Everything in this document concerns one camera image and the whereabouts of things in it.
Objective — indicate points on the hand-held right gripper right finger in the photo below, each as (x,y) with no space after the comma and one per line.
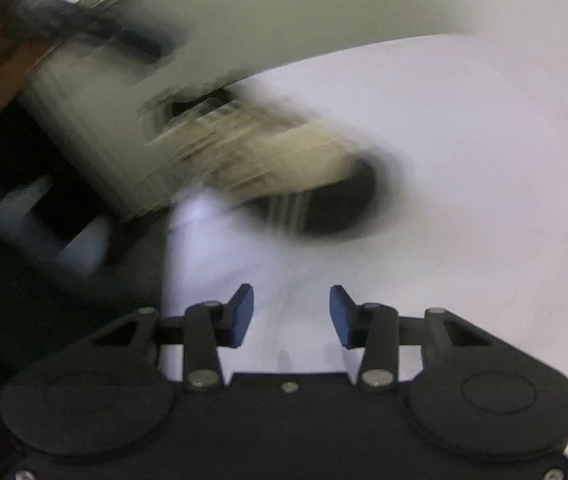
(341,322)

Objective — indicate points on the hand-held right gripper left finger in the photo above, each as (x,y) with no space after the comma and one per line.
(241,317)

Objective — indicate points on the light grey chair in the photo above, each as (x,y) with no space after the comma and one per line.
(88,245)

